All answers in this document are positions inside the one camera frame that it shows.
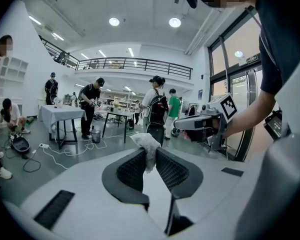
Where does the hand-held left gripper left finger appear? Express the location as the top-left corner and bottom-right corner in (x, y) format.
(101, 147), (151, 205)

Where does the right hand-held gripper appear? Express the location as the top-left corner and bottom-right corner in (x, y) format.
(173, 92), (239, 153)

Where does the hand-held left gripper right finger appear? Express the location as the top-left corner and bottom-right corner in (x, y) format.
(155, 146), (205, 200)

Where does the white plastic bag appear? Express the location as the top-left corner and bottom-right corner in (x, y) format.
(129, 132), (164, 175)

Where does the person's right forearm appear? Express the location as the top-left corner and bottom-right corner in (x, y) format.
(224, 88), (279, 140)

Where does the person's right hand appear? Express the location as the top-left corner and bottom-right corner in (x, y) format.
(209, 118), (227, 135)

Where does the black mesh wastebasket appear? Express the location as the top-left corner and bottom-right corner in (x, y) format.
(90, 128), (102, 144)

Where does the white storage shelving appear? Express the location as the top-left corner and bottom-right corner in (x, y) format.
(99, 88), (144, 113)

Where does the black framed glass door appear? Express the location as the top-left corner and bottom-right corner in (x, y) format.
(206, 5), (266, 163)

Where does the grey table with black legs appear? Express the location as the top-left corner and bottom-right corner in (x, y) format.
(101, 109), (136, 145)

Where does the black balcony railing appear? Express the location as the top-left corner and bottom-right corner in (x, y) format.
(40, 37), (194, 82)

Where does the yellow flower bouquet vase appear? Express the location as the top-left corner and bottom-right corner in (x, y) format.
(111, 100), (123, 114)

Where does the table with blue-grey cloth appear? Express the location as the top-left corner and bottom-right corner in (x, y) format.
(37, 104), (88, 129)

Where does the black device with screen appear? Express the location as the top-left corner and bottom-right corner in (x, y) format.
(263, 109), (284, 142)

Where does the black bag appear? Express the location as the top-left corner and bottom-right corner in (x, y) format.
(10, 135), (31, 157)

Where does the person's dark shirt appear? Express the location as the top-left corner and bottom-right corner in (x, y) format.
(254, 0), (300, 95)

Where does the tangled white cable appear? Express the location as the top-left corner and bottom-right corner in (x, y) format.
(64, 133), (131, 157)

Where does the long white cable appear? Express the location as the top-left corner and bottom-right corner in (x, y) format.
(43, 143), (72, 170)

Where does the black frame square table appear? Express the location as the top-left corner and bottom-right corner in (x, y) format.
(48, 117), (79, 150)

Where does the black looped cable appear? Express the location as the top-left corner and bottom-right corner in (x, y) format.
(22, 147), (42, 174)

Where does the dark wall sign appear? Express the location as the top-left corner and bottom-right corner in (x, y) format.
(246, 53), (260, 64)

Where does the white wall shelf cabinet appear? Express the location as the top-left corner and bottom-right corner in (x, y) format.
(0, 55), (30, 106)

